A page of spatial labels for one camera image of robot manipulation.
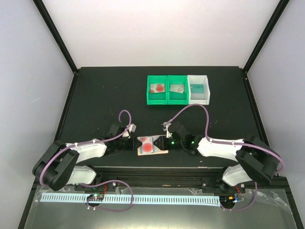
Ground right black frame post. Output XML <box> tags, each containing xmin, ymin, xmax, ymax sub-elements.
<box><xmin>243</xmin><ymin>0</ymin><xmax>290</xmax><ymax>73</ymax></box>

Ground teal card in bin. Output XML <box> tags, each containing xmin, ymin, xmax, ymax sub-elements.
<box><xmin>190</xmin><ymin>83</ymin><xmax>204</xmax><ymax>94</ymax></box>

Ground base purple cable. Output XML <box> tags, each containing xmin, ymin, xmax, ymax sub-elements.
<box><xmin>78</xmin><ymin>179</ymin><xmax>134</xmax><ymax>212</ymax></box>
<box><xmin>220</xmin><ymin>182</ymin><xmax>258</xmax><ymax>212</ymax></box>

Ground right small circuit board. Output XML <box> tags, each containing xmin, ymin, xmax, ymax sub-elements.
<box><xmin>219</xmin><ymin>196</ymin><xmax>241</xmax><ymax>203</ymax></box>

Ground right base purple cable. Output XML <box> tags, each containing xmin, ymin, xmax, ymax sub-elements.
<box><xmin>220</xmin><ymin>182</ymin><xmax>258</xmax><ymax>212</ymax></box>

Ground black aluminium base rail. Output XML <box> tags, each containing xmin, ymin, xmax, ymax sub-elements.
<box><xmin>45</xmin><ymin>167</ymin><xmax>279</xmax><ymax>189</ymax></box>

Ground small circuit board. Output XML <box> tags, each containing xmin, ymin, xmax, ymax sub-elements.
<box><xmin>87</xmin><ymin>194</ymin><xmax>104</xmax><ymax>201</ymax></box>
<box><xmin>219</xmin><ymin>196</ymin><xmax>241</xmax><ymax>203</ymax></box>

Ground black frame post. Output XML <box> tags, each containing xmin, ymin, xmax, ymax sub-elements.
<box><xmin>33</xmin><ymin>0</ymin><xmax>78</xmax><ymax>74</ymax></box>
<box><xmin>243</xmin><ymin>0</ymin><xmax>290</xmax><ymax>73</ymax></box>

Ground left green bin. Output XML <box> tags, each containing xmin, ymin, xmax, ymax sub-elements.
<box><xmin>146</xmin><ymin>75</ymin><xmax>169</xmax><ymax>105</ymax></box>

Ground left black frame post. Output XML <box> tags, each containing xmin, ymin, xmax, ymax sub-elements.
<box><xmin>33</xmin><ymin>0</ymin><xmax>78</xmax><ymax>74</ymax></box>

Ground grey patterned card in bin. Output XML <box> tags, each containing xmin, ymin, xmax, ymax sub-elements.
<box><xmin>170</xmin><ymin>84</ymin><xmax>185</xmax><ymax>94</ymax></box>

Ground white bin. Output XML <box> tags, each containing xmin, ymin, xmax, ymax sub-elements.
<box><xmin>187</xmin><ymin>75</ymin><xmax>210</xmax><ymax>105</ymax></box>

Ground beige card holder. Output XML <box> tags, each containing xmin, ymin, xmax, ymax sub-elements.
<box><xmin>137</xmin><ymin>135</ymin><xmax>169</xmax><ymax>156</ymax></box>

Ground red circle card in bin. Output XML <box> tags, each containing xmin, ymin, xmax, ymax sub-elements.
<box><xmin>149</xmin><ymin>84</ymin><xmax>158</xmax><ymax>93</ymax></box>

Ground middle green bin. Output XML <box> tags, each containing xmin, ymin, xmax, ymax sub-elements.
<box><xmin>167</xmin><ymin>75</ymin><xmax>189</xmax><ymax>105</ymax></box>

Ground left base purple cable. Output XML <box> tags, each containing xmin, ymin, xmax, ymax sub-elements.
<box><xmin>78</xmin><ymin>179</ymin><xmax>134</xmax><ymax>212</ymax></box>

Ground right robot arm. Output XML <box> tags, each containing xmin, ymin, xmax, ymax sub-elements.
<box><xmin>153</xmin><ymin>122</ymin><xmax>283</xmax><ymax>192</ymax></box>

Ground left small circuit board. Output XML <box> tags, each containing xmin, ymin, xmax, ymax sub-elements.
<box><xmin>87</xmin><ymin>194</ymin><xmax>104</xmax><ymax>201</ymax></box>

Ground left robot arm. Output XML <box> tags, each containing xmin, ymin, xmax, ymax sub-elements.
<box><xmin>32</xmin><ymin>123</ymin><xmax>142</xmax><ymax>191</ymax></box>

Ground white slotted cable duct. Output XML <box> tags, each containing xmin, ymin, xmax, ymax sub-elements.
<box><xmin>40</xmin><ymin>193</ymin><xmax>220</xmax><ymax>207</ymax></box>

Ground green bin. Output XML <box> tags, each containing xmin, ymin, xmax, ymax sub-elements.
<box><xmin>146</xmin><ymin>75</ymin><xmax>169</xmax><ymax>105</ymax></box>
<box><xmin>167</xmin><ymin>75</ymin><xmax>189</xmax><ymax>105</ymax></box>

